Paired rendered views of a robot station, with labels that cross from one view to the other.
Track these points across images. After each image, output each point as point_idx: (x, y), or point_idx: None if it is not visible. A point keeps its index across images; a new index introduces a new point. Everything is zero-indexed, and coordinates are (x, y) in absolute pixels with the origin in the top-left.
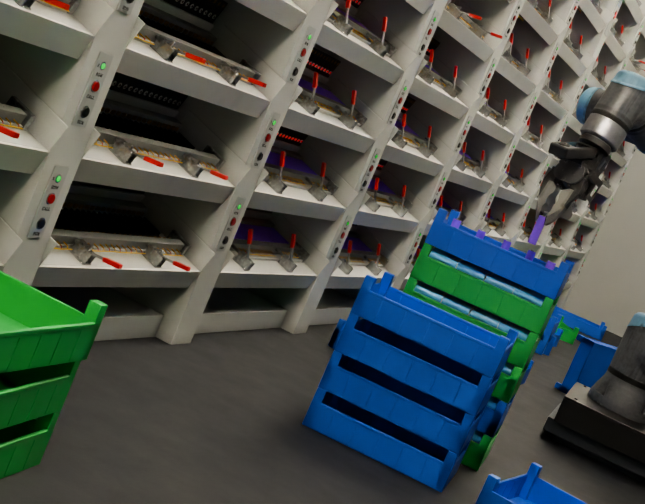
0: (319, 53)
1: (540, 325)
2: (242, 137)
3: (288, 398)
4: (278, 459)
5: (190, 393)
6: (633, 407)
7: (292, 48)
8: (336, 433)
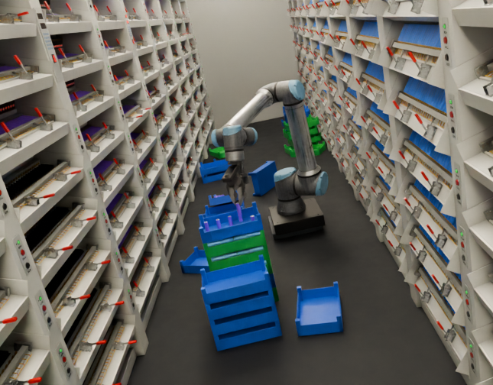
0: None
1: (264, 241)
2: (110, 270)
3: (201, 337)
4: None
5: (176, 384)
6: (296, 208)
7: (102, 226)
8: (231, 344)
